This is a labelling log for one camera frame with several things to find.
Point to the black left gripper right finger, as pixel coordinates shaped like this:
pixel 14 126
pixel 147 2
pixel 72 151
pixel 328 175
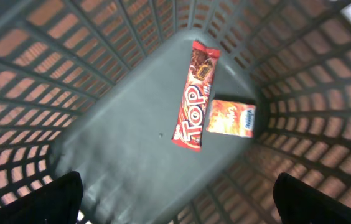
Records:
pixel 299 203

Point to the grey plastic basket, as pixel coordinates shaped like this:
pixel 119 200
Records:
pixel 95 87

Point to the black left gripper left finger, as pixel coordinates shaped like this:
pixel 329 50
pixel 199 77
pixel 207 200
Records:
pixel 56 202

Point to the red chocolate bar wrapper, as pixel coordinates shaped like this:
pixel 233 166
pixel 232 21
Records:
pixel 195 97

